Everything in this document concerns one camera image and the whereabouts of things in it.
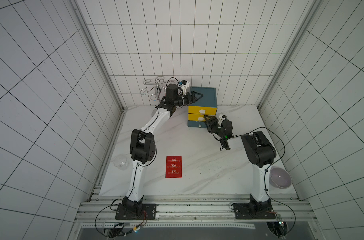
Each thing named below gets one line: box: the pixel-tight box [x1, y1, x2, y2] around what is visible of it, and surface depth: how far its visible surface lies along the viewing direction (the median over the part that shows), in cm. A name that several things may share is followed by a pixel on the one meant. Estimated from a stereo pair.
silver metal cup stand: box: [139, 76, 172, 102], surface depth 94 cm
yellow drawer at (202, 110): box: [188, 106, 218, 116], surface depth 94 cm
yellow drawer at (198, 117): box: [188, 113, 206, 122], surface depth 100 cm
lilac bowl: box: [269, 166, 292, 189], surface depth 83 cm
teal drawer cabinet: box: [187, 86, 218, 128], surface depth 95 cm
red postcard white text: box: [165, 155, 182, 178], surface depth 90 cm
